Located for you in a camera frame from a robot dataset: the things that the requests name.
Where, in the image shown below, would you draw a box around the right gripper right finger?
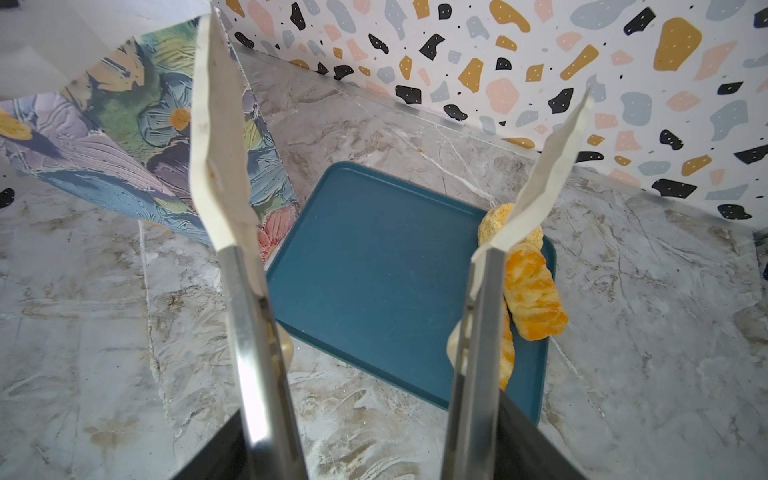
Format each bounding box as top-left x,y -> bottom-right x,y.
494,393 -> 586,480

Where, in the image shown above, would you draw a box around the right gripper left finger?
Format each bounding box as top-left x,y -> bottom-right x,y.
173,411 -> 249,480

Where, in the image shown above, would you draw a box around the white metal tongs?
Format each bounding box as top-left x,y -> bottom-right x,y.
189,12 -> 594,479

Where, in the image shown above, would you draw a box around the striped croissant roll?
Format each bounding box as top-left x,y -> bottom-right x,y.
446,304 -> 516,391

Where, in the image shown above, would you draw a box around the floral paper gift bag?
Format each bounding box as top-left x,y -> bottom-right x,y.
0,0 -> 301,262

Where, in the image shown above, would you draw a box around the twisted cheese bread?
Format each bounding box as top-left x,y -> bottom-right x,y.
504,242 -> 569,341

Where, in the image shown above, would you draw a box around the teal plastic tray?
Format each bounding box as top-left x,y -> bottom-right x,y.
265,160 -> 558,426

